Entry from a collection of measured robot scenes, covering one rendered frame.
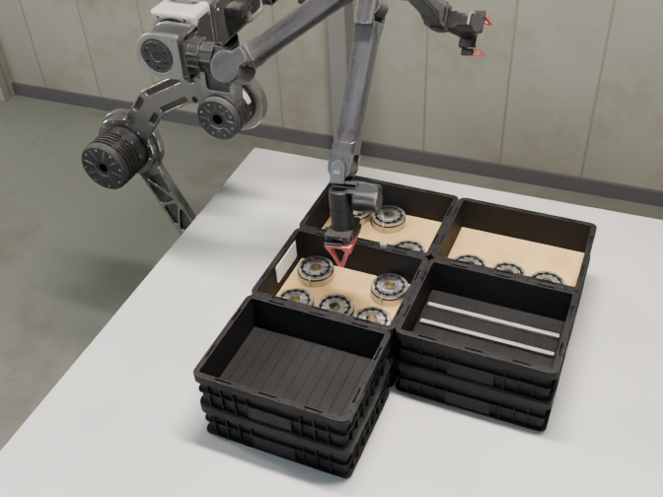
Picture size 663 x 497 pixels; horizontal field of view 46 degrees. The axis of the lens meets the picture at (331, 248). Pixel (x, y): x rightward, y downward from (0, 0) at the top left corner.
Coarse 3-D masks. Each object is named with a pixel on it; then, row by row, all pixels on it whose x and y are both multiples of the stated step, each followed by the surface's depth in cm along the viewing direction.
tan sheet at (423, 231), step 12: (408, 216) 245; (324, 228) 242; (372, 228) 241; (408, 228) 240; (420, 228) 240; (432, 228) 240; (372, 240) 237; (384, 240) 237; (396, 240) 236; (420, 240) 236; (432, 240) 236
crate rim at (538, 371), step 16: (480, 272) 208; (416, 288) 205; (544, 288) 203; (560, 288) 202; (576, 304) 198; (400, 320) 196; (400, 336) 194; (416, 336) 192; (448, 352) 190; (464, 352) 188; (480, 352) 187; (560, 352) 186; (512, 368) 185; (528, 368) 183; (544, 368) 182
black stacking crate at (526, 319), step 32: (448, 288) 217; (480, 288) 212; (512, 288) 207; (416, 320) 210; (448, 320) 209; (480, 320) 209; (512, 320) 208; (544, 320) 208; (416, 352) 196; (512, 352) 200; (480, 384) 193; (512, 384) 190; (544, 384) 185
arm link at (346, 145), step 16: (368, 0) 177; (368, 16) 178; (368, 32) 181; (352, 48) 183; (368, 48) 182; (352, 64) 183; (368, 64) 182; (352, 80) 184; (368, 80) 184; (352, 96) 184; (368, 96) 186; (352, 112) 185; (352, 128) 185; (336, 144) 186; (352, 144) 185; (336, 160) 187; (352, 160) 186; (352, 176) 192
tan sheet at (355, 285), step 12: (336, 276) 225; (348, 276) 225; (360, 276) 224; (372, 276) 224; (288, 288) 222; (312, 288) 221; (324, 288) 221; (336, 288) 221; (348, 288) 221; (360, 288) 221; (360, 300) 217; (372, 300) 217; (396, 312) 213
